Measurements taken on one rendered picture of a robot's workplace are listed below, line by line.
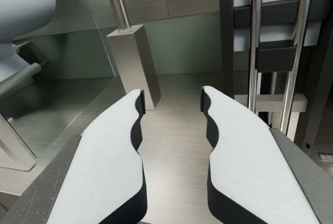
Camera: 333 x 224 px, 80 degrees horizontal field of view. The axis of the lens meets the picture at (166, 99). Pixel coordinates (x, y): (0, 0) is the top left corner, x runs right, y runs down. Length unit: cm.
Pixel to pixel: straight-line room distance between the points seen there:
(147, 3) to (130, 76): 31
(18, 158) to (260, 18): 65
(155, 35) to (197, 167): 56
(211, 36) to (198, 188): 56
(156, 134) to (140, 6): 50
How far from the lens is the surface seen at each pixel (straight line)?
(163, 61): 90
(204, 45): 84
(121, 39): 61
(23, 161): 70
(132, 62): 63
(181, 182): 48
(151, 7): 84
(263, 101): 41
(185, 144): 55
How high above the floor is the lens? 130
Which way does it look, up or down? 32 degrees down
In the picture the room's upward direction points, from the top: 13 degrees counter-clockwise
